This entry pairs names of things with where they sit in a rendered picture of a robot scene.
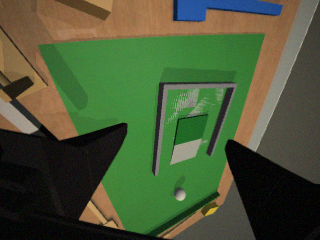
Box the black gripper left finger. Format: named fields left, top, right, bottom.
left=0, top=123, right=127, bottom=219

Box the white golf ball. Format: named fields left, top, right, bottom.
left=174, top=187, right=186, bottom=201

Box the yellow rectangular block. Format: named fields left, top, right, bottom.
left=201, top=202, right=219, bottom=216

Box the green putting mat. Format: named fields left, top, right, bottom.
left=37, top=33, right=265, bottom=235

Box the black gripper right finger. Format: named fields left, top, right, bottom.
left=224, top=139, right=320, bottom=240

